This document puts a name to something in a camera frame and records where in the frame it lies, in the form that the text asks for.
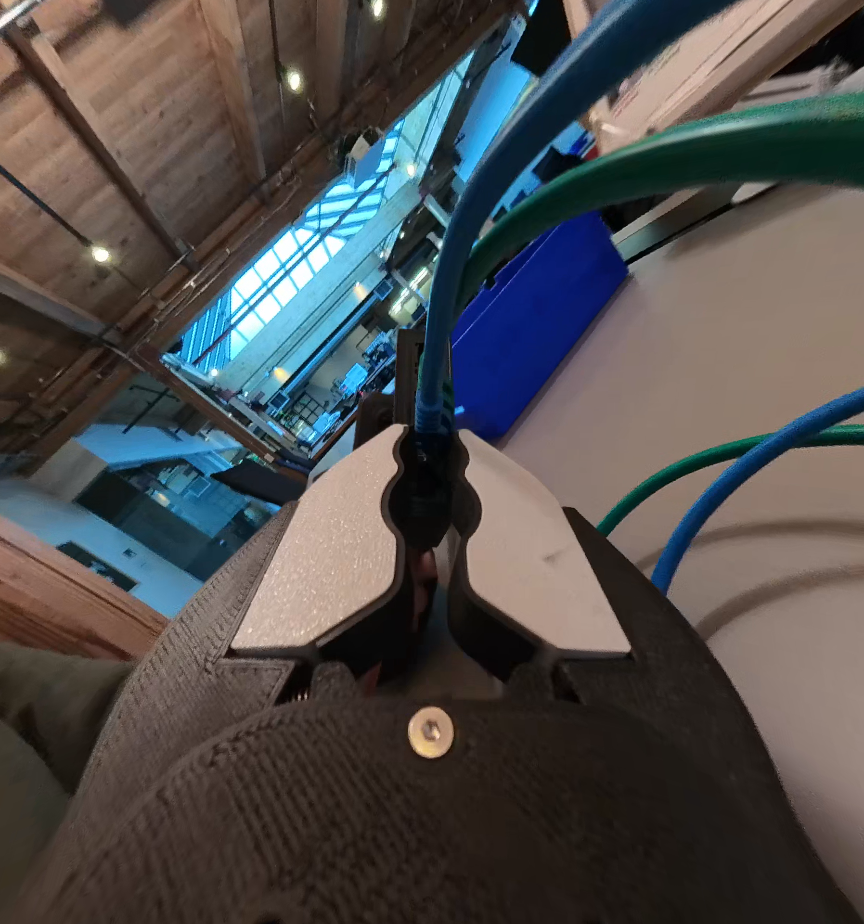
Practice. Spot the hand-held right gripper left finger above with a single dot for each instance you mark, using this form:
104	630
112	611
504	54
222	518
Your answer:
316	570

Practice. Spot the person's left hand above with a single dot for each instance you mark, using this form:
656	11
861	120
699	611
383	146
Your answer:
423	577

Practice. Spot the blue plastic bin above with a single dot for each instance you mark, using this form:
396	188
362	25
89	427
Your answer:
533	339

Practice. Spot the black network switch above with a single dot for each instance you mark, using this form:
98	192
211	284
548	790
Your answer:
421	505

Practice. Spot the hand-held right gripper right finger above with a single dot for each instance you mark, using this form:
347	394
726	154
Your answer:
540	577

